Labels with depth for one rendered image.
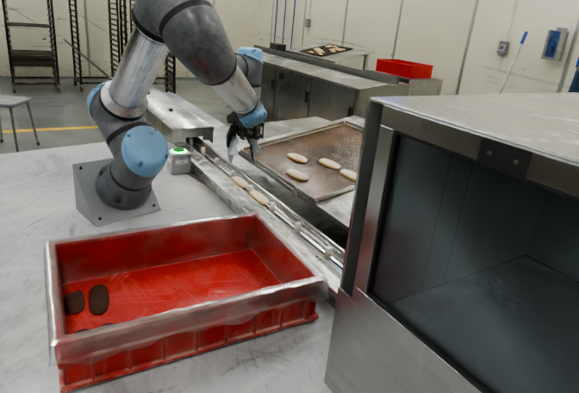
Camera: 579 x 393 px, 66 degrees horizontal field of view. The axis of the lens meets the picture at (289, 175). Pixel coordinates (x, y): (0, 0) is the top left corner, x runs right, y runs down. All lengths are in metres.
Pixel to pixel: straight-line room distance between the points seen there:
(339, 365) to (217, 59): 0.58
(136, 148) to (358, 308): 0.70
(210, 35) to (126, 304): 0.55
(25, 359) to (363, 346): 0.55
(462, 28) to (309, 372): 4.94
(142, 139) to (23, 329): 0.49
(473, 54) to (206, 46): 4.66
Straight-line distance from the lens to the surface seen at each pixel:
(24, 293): 1.07
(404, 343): 0.62
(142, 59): 1.04
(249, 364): 0.84
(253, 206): 1.29
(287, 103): 5.10
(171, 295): 0.99
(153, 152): 1.16
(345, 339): 0.73
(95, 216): 1.29
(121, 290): 1.01
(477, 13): 5.40
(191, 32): 0.86
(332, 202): 1.29
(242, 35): 9.17
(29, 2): 8.25
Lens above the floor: 1.40
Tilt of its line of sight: 20 degrees down
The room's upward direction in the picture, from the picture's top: 5 degrees clockwise
